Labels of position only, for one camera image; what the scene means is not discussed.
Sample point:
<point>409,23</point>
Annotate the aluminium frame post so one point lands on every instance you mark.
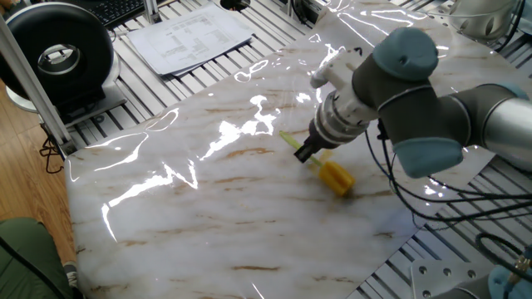
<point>33,87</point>

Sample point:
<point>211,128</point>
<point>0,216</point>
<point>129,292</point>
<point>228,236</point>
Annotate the marble pattern table sheet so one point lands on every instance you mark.
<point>249,232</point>

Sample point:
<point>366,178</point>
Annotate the black keyboard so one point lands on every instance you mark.
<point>116,10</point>

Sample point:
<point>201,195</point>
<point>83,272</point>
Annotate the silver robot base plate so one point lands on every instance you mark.
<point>436,278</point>

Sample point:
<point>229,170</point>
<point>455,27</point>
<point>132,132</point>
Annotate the black round object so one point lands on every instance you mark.
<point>234,4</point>

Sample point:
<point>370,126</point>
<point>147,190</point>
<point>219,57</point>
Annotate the slim aluminium post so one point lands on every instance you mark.
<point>152,10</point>

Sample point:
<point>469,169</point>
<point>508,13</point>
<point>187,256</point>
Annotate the green trouser leg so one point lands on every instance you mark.
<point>25,257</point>

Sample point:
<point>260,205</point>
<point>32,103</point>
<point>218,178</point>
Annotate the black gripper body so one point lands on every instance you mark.
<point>322,140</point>

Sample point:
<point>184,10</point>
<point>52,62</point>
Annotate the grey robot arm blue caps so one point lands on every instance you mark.
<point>415,95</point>

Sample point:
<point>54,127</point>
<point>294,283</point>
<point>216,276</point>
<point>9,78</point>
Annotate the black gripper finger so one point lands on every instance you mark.
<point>314,149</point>
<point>302,154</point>

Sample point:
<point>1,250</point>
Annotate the printed paper sheets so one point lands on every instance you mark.
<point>187,41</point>

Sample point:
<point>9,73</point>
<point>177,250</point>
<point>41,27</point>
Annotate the grey shoe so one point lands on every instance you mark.
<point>70,274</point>

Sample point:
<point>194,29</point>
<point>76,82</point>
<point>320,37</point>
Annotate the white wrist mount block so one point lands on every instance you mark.
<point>332,70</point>

